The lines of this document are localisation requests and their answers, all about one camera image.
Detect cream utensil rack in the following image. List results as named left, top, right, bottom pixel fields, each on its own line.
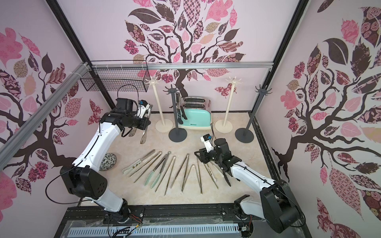
left=145, top=79, right=173, bottom=133
left=215, top=77, right=242, bottom=133

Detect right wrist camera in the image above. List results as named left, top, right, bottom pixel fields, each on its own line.
left=200, top=134, right=214, bottom=152

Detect slim steel tongs centre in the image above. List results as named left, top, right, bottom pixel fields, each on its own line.
left=170, top=154, right=189, bottom=188

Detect steel tongs white tips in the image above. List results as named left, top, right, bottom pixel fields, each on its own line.
left=122, top=149, right=155, bottom=175

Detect cream utensil rack left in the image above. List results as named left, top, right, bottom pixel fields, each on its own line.
left=145, top=79, right=173, bottom=133

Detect slotted steel spatula tongs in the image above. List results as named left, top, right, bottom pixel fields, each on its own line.
left=138, top=104, right=153, bottom=144

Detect black wire basket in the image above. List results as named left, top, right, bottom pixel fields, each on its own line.
left=80, top=59, right=151, bottom=92

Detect steel tongs right centre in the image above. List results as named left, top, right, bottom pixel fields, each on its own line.
left=195, top=157, right=219, bottom=190

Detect cream utensil rack right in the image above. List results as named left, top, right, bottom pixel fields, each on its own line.
left=215, top=77, right=242, bottom=133

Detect aluminium frame rail left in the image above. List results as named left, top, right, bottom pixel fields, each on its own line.
left=1, top=62, right=91, bottom=170

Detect grey utensil rack right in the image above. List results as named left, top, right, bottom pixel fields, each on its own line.
left=235, top=85, right=271, bottom=143

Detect short steel tongs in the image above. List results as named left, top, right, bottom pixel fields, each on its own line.
left=181, top=164, right=203, bottom=194

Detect white handled tongs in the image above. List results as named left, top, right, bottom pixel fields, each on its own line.
left=209, top=162, right=224, bottom=178

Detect aluminium frame rail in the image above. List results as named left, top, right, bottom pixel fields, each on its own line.
left=1, top=62, right=91, bottom=170
left=92, top=61, right=274, bottom=70

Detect grey utensil rack stand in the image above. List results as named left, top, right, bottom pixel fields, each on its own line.
left=163, top=85, right=188, bottom=143

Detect green silicone tip tongs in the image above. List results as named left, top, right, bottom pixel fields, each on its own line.
left=144, top=151, right=172, bottom=189

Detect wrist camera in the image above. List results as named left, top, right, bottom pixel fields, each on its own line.
left=137, top=100, right=151, bottom=118
left=200, top=134, right=214, bottom=152

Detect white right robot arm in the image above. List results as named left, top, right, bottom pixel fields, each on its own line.
left=194, top=134, right=306, bottom=234

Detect black nylon tongs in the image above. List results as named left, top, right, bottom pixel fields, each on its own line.
left=223, top=171, right=232, bottom=186

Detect black silicone tip tongs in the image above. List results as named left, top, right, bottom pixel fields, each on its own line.
left=175, top=92, right=188, bottom=125

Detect long steel tongs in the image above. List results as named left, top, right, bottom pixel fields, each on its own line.
left=154, top=156, right=176, bottom=195

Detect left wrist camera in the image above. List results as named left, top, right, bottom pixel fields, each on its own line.
left=137, top=100, right=151, bottom=118

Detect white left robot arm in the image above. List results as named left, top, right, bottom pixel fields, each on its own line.
left=60, top=98, right=152, bottom=223

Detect white cable duct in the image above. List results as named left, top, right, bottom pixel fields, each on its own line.
left=66, top=224, right=240, bottom=238

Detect aluminium frame rail back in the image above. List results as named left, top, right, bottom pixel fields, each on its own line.
left=92, top=61, right=274, bottom=70

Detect mint green toaster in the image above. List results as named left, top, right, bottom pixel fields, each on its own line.
left=179, top=96, right=212, bottom=131

